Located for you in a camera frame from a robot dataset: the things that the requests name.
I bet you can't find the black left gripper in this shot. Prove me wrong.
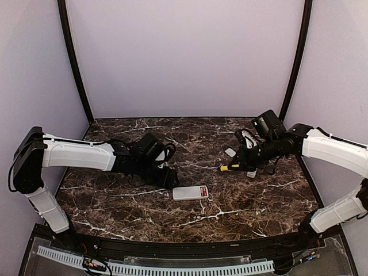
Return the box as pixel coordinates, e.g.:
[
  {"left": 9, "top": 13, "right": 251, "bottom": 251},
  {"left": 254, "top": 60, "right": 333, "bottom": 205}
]
[{"left": 135, "top": 158, "right": 180, "bottom": 190}]

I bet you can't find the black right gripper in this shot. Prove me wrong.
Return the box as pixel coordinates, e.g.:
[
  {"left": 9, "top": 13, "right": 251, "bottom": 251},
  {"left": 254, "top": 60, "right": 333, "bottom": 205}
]
[{"left": 228, "top": 136, "right": 281, "bottom": 171}]

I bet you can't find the white battery cover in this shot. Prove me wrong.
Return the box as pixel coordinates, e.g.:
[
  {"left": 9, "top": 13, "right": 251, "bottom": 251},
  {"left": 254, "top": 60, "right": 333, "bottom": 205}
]
[{"left": 225, "top": 148, "right": 236, "bottom": 157}]

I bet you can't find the yellow handled screwdriver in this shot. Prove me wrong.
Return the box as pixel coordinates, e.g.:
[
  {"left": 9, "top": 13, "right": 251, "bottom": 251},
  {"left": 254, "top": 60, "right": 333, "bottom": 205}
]
[{"left": 219, "top": 164, "right": 240, "bottom": 172}]

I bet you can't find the white remote control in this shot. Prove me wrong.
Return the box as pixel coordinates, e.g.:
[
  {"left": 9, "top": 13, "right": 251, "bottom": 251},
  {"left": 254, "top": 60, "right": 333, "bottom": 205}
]
[{"left": 172, "top": 186, "right": 209, "bottom": 201}]

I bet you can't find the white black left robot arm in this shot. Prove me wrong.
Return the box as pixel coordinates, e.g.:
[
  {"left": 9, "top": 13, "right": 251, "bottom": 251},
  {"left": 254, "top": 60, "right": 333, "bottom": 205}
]
[{"left": 7, "top": 126, "right": 179, "bottom": 251}]

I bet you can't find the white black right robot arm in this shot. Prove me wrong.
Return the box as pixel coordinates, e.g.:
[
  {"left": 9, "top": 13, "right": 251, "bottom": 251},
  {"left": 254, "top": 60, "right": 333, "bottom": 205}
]
[{"left": 228, "top": 110, "right": 367, "bottom": 250}]

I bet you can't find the white air conditioner remote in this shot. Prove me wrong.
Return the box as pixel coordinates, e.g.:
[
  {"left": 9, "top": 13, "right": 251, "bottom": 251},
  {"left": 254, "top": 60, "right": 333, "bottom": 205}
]
[{"left": 247, "top": 170, "right": 257, "bottom": 178}]

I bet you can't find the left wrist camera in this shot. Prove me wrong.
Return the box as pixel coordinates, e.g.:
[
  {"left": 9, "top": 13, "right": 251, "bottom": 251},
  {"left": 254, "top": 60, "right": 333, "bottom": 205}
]
[{"left": 155, "top": 143, "right": 176, "bottom": 168}]

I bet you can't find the white slotted cable duct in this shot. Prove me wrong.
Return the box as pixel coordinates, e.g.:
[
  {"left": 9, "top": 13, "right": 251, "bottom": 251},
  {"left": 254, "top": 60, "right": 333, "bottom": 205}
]
[{"left": 37, "top": 246, "right": 275, "bottom": 275}]

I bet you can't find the black front rail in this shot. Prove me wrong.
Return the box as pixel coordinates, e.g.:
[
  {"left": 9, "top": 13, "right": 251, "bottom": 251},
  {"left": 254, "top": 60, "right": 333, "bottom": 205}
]
[{"left": 31, "top": 223, "right": 346, "bottom": 261}]

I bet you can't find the black right frame post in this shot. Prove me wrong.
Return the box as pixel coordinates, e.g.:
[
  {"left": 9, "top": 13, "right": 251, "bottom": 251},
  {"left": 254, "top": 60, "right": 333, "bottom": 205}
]
[{"left": 278, "top": 0, "right": 313, "bottom": 122}]

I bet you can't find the black frame post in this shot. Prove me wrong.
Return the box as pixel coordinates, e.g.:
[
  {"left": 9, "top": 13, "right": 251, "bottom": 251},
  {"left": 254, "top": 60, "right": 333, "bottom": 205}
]
[
  {"left": 278, "top": 0, "right": 313, "bottom": 122},
  {"left": 57, "top": 0, "right": 94, "bottom": 125}
]

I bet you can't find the black left frame post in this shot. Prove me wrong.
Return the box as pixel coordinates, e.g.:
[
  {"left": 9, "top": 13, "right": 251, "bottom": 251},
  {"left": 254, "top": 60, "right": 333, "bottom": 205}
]
[{"left": 57, "top": 0, "right": 94, "bottom": 125}]

